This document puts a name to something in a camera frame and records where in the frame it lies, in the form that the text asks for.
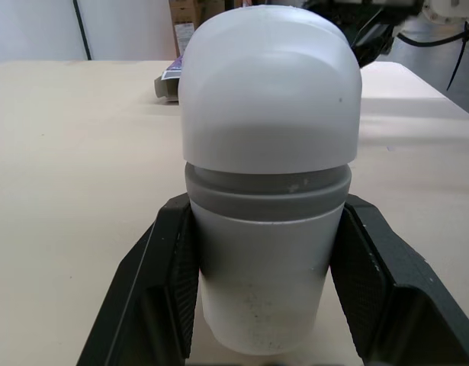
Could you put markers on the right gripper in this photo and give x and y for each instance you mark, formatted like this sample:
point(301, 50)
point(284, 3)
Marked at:
point(375, 43)

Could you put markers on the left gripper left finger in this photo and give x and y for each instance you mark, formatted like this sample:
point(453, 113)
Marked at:
point(150, 289)

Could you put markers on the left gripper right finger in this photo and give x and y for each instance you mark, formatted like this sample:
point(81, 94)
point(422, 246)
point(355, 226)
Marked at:
point(394, 301)

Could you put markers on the grey soap case white lid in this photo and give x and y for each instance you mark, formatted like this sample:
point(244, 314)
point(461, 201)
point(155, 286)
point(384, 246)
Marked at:
point(270, 114)

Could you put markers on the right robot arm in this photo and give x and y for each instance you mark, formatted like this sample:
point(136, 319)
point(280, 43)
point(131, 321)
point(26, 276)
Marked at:
point(447, 11)

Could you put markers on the purple and white soap pack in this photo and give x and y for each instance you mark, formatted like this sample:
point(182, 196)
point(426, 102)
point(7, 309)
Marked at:
point(169, 82)

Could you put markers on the brown cardboard box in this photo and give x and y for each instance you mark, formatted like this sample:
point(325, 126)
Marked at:
point(188, 26)

